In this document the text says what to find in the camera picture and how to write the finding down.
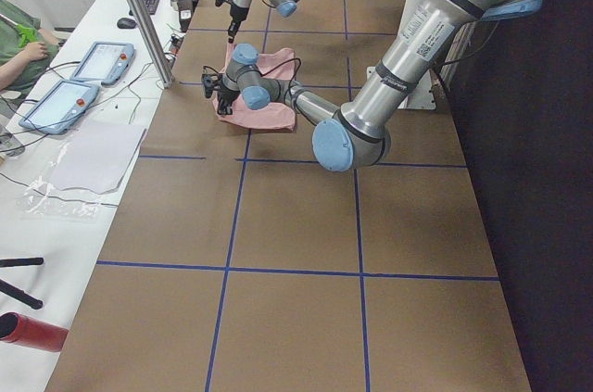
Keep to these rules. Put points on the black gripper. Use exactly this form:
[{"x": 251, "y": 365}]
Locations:
[
  {"x": 235, "y": 18},
  {"x": 225, "y": 98}
]

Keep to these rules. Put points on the black box with label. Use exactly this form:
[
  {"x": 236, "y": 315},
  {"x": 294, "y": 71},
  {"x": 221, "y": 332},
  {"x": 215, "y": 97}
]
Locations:
[{"x": 185, "y": 9}]

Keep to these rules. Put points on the black computer mouse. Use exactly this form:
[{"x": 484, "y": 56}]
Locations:
[{"x": 126, "y": 23}]

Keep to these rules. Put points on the upper teach pendant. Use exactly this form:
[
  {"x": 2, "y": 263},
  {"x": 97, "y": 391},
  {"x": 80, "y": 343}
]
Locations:
[{"x": 104, "y": 62}]

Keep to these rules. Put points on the teach pendant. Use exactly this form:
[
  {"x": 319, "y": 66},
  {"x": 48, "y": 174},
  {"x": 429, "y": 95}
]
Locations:
[
  {"x": 104, "y": 62},
  {"x": 60, "y": 108}
]

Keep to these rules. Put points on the white paper sheet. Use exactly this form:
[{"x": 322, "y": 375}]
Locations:
[{"x": 97, "y": 156}]

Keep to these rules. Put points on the lower teach pendant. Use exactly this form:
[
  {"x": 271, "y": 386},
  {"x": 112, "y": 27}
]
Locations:
[{"x": 60, "y": 108}]

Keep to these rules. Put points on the clear plastic bag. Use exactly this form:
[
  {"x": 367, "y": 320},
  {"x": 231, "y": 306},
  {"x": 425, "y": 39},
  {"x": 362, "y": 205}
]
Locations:
[{"x": 39, "y": 198}]

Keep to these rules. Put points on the person in green shirt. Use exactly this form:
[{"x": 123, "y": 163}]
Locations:
[{"x": 23, "y": 64}]

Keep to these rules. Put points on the red bottle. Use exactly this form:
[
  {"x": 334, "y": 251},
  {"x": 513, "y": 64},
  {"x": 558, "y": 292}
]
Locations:
[{"x": 28, "y": 332}]

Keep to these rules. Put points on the aluminium frame post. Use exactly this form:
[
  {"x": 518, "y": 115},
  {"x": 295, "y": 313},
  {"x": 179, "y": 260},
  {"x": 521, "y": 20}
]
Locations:
[{"x": 152, "y": 43}]

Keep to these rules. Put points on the black camera tripod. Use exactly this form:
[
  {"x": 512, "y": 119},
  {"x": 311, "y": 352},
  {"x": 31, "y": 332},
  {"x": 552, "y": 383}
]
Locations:
[{"x": 19, "y": 283}]

